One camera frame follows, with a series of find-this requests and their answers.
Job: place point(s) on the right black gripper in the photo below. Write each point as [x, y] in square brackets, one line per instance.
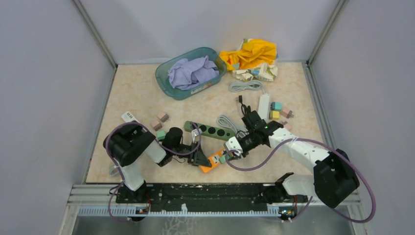
[244, 153]

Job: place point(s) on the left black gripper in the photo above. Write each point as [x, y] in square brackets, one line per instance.
[198, 157]

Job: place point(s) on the orange power strip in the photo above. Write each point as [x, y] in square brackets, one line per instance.
[214, 159]

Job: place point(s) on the green charger plug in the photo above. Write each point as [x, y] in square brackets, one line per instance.
[223, 159]
[161, 135]

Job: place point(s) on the green power strip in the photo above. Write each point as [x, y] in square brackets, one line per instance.
[210, 131]

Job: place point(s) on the yellow charger plug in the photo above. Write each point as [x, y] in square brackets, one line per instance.
[274, 115]

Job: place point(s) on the white power strip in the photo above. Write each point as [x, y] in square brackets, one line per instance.
[128, 117]
[264, 106]

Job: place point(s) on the pink charger plug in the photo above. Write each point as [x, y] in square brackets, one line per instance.
[287, 126]
[287, 113]

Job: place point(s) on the teal charger plug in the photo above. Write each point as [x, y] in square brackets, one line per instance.
[276, 106]

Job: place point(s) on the teal plastic basin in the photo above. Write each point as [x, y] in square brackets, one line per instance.
[161, 73]

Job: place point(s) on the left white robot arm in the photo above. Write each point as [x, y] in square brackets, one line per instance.
[125, 144]

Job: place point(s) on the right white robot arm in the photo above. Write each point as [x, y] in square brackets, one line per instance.
[331, 179]

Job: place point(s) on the cream dinosaur print cloth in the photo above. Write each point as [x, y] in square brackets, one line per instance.
[264, 72]

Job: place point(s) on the purple cloth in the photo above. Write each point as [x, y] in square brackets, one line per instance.
[187, 74]

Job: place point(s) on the yellow cloth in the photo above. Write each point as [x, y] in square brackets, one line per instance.
[252, 53]

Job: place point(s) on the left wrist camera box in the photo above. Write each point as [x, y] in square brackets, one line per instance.
[196, 133]

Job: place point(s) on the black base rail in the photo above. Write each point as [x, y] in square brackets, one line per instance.
[210, 198]

